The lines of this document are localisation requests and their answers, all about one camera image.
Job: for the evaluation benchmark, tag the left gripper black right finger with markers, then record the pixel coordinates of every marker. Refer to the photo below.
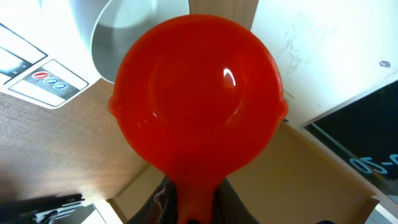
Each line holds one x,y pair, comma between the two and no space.
228,207

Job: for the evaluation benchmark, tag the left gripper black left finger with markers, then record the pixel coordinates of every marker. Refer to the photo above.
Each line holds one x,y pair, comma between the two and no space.
161,206

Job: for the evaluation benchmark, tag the orange measuring scoop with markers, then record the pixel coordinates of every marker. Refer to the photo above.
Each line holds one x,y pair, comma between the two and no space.
198,97

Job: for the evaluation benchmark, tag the white round bowl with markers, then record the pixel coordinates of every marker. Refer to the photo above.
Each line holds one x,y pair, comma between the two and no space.
108,28

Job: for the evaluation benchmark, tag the white digital kitchen scale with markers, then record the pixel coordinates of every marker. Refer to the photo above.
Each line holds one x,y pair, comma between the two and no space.
46,49

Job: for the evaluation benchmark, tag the brown cardboard box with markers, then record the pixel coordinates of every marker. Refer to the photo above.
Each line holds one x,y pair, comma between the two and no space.
293,181

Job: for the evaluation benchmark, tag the black sign with blue text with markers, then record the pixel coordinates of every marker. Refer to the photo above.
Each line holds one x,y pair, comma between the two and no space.
364,135

